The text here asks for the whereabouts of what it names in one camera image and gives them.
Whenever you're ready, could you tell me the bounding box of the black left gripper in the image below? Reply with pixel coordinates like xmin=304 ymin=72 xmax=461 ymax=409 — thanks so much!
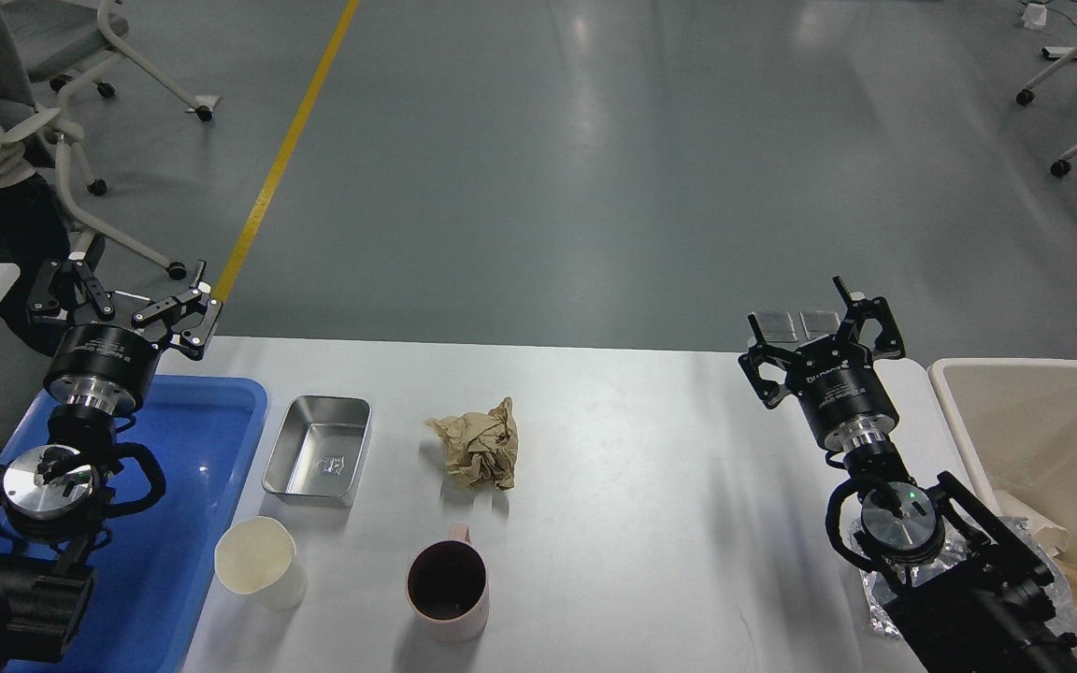
xmin=27 ymin=260 xmax=223 ymax=413

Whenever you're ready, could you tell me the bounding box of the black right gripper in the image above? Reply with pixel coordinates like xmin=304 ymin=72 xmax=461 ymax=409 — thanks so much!
xmin=738 ymin=276 xmax=908 ymax=451

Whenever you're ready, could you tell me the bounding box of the stainless steel rectangular tray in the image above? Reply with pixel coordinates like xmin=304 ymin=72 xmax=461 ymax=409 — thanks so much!
xmin=262 ymin=394 xmax=372 ymax=508

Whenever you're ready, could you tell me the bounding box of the pink ribbed mug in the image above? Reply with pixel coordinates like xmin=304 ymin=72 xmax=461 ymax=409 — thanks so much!
xmin=406 ymin=523 xmax=491 ymax=644

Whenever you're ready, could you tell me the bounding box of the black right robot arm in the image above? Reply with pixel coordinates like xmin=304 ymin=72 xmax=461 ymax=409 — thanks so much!
xmin=739 ymin=277 xmax=1077 ymax=672

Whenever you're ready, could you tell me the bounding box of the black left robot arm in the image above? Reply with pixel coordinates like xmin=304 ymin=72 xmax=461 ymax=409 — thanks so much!
xmin=0 ymin=257 xmax=223 ymax=670

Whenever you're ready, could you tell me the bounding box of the metal floor outlet plate right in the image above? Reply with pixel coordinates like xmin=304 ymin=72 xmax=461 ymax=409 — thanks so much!
xmin=799 ymin=310 xmax=842 ymax=342

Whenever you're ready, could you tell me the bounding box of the metal floor outlet plate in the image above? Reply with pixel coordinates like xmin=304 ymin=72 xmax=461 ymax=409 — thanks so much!
xmin=799 ymin=310 xmax=842 ymax=342
xmin=749 ymin=310 xmax=800 ymax=345

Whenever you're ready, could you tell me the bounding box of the metal floor outlet plate left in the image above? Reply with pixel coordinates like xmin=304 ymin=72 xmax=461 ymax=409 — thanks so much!
xmin=749 ymin=310 xmax=800 ymax=345

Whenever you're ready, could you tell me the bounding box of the blue plastic tray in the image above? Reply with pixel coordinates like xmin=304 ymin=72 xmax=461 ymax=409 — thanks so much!
xmin=6 ymin=375 xmax=266 ymax=672

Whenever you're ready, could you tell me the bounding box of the beige plastic bin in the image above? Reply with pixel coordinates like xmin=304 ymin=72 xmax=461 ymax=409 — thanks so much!
xmin=928 ymin=357 xmax=1077 ymax=566

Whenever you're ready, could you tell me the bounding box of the grey office chair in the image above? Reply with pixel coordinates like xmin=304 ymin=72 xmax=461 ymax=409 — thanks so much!
xmin=0 ymin=1 xmax=218 ymax=279

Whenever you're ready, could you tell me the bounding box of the cream paper cup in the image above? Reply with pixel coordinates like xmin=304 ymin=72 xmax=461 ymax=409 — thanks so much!
xmin=213 ymin=516 xmax=308 ymax=609

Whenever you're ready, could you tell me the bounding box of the crumpled brown paper ball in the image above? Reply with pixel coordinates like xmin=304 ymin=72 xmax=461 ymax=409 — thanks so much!
xmin=424 ymin=396 xmax=520 ymax=491

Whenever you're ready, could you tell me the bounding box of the white power adapter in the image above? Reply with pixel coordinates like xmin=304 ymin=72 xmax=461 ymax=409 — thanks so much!
xmin=1021 ymin=3 xmax=1048 ymax=31

